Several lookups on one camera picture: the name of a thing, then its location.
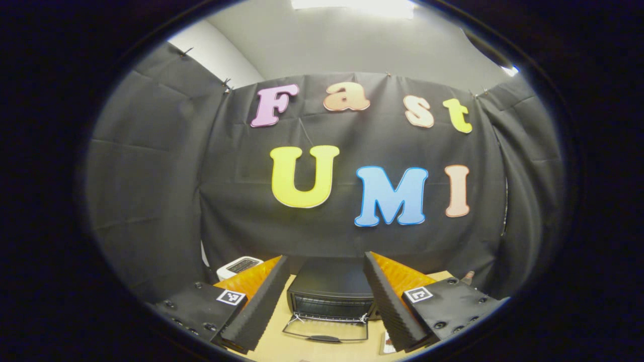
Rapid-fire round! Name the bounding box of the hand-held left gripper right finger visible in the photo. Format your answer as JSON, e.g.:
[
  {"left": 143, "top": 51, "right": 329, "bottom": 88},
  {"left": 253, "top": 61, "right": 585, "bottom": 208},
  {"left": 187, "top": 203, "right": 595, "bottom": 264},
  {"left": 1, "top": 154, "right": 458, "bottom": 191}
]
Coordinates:
[{"left": 363, "top": 252, "right": 509, "bottom": 353}]

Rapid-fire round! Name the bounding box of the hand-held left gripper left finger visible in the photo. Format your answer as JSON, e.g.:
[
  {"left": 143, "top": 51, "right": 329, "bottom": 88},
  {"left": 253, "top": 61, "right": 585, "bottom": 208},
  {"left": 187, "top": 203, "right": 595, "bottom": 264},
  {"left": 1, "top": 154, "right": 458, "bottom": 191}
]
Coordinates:
[{"left": 151, "top": 255, "right": 291, "bottom": 354}]

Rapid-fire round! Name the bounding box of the black electric oven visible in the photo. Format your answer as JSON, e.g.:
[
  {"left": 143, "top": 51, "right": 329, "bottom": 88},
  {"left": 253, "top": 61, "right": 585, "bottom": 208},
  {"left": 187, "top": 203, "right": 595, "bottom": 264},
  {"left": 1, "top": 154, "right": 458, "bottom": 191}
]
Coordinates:
[{"left": 282, "top": 257, "right": 381, "bottom": 344}]

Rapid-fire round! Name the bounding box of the white rectangular plate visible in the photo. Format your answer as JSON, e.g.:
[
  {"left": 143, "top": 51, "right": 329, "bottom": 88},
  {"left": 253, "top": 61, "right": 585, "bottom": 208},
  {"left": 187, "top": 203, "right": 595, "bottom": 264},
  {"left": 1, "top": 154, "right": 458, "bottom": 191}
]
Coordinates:
[{"left": 379, "top": 329, "right": 398, "bottom": 355}]

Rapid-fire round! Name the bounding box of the white toaster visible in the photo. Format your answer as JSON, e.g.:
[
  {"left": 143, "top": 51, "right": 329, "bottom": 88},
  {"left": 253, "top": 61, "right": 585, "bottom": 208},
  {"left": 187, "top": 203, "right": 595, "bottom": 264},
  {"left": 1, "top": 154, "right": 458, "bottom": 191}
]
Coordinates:
[{"left": 216, "top": 256, "right": 264, "bottom": 282}]

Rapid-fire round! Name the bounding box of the black backdrop cloth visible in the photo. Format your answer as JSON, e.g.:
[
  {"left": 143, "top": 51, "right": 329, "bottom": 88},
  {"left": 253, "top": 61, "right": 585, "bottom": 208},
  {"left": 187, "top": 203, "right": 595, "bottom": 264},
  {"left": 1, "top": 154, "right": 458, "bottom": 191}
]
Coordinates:
[{"left": 86, "top": 43, "right": 567, "bottom": 303}]

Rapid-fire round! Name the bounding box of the large ceiling light panel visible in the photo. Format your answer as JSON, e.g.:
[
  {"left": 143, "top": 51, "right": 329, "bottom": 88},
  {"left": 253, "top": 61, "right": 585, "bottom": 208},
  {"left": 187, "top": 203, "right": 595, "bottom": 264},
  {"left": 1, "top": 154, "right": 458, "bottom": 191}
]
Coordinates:
[{"left": 291, "top": 0, "right": 416, "bottom": 19}]

